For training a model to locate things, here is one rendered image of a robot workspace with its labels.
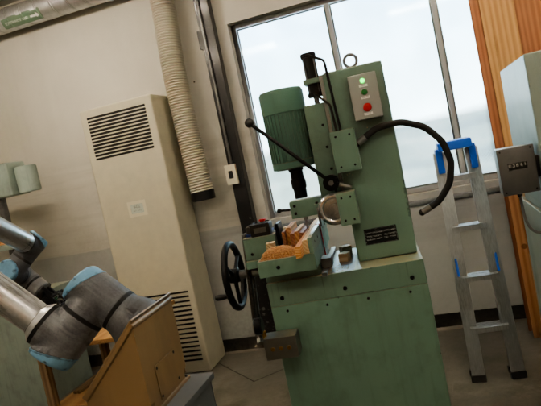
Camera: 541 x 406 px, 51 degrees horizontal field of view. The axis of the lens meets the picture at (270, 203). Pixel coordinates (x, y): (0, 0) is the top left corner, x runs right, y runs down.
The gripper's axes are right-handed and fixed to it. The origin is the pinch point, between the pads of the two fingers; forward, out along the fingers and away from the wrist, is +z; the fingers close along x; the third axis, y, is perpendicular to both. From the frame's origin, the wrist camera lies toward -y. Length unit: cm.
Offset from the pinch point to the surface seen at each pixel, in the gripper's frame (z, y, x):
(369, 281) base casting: 90, 92, 19
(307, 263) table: 69, 89, 8
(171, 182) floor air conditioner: -39, 7, 125
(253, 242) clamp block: 46, 72, 25
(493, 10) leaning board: 63, 181, 188
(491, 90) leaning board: 88, 146, 181
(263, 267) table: 57, 80, 4
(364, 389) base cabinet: 112, 58, 11
